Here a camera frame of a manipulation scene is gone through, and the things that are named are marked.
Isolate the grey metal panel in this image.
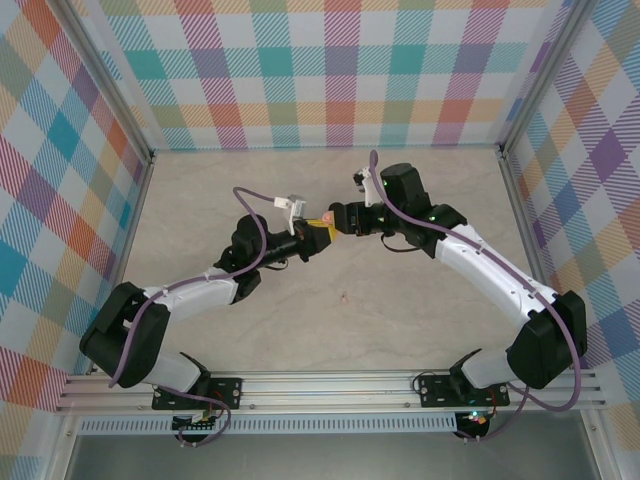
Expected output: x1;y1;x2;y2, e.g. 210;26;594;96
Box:
64;432;604;480

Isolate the right gripper thin black cable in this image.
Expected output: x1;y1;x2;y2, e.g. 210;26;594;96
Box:
379;232;416;254

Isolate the thin aluminium wall rail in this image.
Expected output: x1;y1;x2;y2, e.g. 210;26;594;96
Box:
152;146;501;153

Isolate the long aluminium base rail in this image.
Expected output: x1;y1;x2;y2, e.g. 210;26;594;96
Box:
54;368;609;414

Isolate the aluminium side rail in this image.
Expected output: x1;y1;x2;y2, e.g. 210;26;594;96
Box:
88;152;156;375
498;149;572;370

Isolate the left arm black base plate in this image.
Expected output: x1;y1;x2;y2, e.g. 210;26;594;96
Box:
151;377;244;412

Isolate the perforated grey cable tray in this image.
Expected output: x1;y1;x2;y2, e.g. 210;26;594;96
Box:
78;417;460;436

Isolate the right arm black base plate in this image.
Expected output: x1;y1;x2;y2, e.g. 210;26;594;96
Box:
416;374;511;409

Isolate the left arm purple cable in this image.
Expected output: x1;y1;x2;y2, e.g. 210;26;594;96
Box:
107;185;279;449

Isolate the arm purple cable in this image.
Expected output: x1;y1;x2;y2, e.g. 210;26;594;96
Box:
368;148;584;444
107;185;279;449

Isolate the aluminium frame post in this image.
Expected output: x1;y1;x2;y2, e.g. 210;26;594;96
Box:
59;0;155;164
498;0;590;161

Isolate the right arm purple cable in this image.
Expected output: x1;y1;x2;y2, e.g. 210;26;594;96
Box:
368;148;584;444

